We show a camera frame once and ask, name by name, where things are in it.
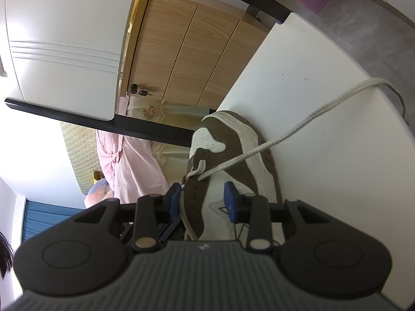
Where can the pastel patterned pillow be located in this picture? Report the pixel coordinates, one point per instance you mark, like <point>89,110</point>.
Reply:
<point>97,196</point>

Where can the person's dark hair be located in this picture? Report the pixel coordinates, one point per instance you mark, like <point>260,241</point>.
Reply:
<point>5,256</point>

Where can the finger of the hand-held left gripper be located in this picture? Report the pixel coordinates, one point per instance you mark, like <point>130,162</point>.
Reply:
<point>169,230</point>

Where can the cream quilted headboard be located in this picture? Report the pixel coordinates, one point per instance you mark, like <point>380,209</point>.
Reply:
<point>82,155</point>

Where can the pink duvet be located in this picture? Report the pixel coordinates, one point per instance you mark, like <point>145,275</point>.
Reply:
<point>133,168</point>

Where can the white shoelace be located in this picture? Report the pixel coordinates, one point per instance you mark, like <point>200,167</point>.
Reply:
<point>301,123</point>

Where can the black key bunch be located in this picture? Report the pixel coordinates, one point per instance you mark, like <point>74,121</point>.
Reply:
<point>137,90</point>

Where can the white and brown sneaker shoe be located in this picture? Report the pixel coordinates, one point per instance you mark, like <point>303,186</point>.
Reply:
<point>240,142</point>

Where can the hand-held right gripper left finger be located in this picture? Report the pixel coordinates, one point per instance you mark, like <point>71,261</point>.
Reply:
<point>174,201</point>

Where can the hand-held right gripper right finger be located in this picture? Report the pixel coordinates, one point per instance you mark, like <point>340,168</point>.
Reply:
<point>231,204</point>

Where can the wooden drawer cabinet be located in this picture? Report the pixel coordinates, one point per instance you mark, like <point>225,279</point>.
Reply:
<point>194,51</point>

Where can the white chair with black frame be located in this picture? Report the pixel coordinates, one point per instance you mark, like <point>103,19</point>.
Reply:
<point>64,39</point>

